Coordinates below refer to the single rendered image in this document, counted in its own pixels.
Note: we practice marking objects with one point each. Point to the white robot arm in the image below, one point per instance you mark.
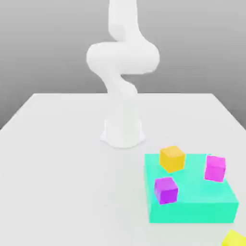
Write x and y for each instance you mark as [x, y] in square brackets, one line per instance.
[123, 57]

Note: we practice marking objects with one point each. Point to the small orange cube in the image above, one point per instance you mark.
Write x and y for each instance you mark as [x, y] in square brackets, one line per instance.
[171, 159]

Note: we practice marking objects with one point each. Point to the small purple cube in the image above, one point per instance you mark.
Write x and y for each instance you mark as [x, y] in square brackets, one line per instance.
[166, 190]

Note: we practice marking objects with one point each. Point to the small pink cube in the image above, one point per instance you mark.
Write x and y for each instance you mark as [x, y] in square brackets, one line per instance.
[214, 169]

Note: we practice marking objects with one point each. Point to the small yellow cube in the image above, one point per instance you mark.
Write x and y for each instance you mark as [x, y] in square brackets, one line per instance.
[235, 240]

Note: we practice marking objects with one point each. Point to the large turquoise box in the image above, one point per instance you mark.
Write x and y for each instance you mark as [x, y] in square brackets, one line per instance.
[194, 209]

